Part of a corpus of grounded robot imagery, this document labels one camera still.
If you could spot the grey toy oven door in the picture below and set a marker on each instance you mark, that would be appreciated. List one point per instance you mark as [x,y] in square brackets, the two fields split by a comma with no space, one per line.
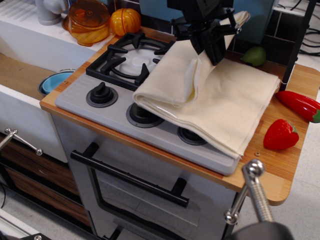
[113,203]

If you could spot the black metal stand pole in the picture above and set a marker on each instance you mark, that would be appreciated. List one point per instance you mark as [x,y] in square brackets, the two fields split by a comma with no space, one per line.
[297,45]

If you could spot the red toy chili pepper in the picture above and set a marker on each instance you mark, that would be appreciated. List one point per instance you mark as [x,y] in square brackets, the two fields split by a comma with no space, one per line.
[304,106]

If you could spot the orange transparent plastic pot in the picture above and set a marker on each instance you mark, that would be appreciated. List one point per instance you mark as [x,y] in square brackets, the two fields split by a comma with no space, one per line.
[88,21]

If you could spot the green toy pear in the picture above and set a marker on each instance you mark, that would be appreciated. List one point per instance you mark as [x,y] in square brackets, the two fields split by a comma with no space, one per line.
[255,56]

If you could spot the silver clamp screw handle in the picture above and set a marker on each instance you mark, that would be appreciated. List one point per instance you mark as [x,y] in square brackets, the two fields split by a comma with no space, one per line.
[252,172]

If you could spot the white toy sink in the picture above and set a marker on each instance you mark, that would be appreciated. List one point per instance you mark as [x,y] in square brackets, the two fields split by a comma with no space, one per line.
[30,52]

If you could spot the wooden drawer front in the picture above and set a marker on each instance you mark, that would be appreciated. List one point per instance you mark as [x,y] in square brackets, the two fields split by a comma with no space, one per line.
[44,180]

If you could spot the red toy strawberry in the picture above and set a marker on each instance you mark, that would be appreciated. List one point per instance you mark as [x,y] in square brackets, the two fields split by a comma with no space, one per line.
[280,135]

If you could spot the black left stove knob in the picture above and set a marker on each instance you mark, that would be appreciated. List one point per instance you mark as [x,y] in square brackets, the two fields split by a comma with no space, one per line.
[101,96]

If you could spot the grey toy stove top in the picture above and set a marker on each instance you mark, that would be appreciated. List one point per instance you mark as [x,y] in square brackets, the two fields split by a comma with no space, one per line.
[163,136]

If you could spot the black middle stove knob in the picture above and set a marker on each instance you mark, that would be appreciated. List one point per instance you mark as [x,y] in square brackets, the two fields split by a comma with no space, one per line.
[142,118]

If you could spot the black stove knob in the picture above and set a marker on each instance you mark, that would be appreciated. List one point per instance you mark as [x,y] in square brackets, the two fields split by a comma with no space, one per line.
[101,96]
[142,118]
[189,137]

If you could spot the orange toy pumpkin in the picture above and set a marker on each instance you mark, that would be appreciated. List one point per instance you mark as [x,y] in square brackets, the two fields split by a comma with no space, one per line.
[125,20]

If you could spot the silver drawer handle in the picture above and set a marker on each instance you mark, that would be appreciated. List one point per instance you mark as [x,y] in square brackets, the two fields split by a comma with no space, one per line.
[13,134]

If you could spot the black right stove knob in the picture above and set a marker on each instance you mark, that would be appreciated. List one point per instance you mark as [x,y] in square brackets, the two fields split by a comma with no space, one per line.
[189,137]

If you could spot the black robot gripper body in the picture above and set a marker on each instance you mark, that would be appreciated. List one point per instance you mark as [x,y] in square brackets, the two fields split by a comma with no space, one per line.
[200,16]

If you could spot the cream cloth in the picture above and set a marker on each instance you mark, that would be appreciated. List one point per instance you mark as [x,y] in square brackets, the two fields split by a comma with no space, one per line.
[222,103]

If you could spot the black oven door handle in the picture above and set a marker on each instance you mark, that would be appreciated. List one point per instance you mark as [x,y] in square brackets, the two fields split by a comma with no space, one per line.
[174,195]

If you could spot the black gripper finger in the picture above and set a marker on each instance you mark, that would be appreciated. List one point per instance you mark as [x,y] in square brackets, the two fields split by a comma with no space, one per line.
[215,44]
[197,43]

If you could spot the black burner grate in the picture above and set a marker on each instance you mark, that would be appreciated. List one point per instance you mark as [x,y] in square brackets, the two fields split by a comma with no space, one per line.
[128,62]

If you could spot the blue toy microwave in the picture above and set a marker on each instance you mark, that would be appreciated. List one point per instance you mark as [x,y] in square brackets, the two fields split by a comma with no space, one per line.
[253,31]

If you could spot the blue bowl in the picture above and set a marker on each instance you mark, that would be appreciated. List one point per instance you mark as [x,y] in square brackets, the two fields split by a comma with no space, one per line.
[51,82]

